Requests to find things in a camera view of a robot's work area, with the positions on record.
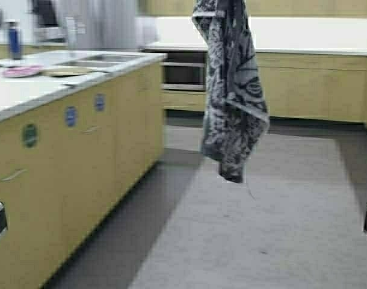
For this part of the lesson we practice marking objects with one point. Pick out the blue recycle sticker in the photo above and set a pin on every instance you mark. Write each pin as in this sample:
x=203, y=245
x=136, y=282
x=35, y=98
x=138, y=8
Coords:
x=99, y=101
x=70, y=116

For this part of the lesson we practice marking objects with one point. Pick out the blue water bottle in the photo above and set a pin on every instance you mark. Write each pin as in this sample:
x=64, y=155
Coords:
x=14, y=44

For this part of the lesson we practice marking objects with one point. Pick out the pink plate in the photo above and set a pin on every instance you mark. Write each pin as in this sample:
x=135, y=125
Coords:
x=22, y=71

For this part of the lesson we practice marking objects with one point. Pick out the blue recycle sticker near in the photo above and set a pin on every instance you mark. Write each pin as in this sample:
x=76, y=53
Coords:
x=70, y=116

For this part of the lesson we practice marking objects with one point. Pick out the grey floral patterned cloth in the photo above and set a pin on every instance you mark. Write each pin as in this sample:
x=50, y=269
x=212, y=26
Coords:
x=236, y=113

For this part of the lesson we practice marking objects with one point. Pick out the back wall wooden cabinets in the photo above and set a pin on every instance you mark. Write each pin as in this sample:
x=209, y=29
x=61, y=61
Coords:
x=310, y=86

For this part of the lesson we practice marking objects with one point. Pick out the blue recycle sticker far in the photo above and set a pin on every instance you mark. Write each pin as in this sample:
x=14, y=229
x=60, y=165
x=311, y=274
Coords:
x=99, y=101

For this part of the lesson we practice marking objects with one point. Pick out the island steel sink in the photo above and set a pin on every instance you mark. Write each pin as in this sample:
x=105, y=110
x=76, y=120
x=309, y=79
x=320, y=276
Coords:
x=101, y=61

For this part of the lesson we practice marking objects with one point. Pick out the island chrome faucet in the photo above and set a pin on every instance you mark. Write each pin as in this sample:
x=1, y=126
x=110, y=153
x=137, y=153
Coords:
x=75, y=32

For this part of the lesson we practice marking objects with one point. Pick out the brown cardboard sheet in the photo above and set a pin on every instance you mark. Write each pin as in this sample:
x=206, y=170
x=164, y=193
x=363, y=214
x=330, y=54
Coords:
x=67, y=71

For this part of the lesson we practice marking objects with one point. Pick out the built-in steel oven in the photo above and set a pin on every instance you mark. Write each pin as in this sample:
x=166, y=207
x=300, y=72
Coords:
x=185, y=70

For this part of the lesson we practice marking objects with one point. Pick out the wooden kitchen island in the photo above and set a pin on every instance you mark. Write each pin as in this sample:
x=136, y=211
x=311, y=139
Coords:
x=56, y=193

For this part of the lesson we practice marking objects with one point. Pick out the green compost sticker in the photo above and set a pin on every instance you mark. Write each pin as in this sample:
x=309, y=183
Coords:
x=30, y=135

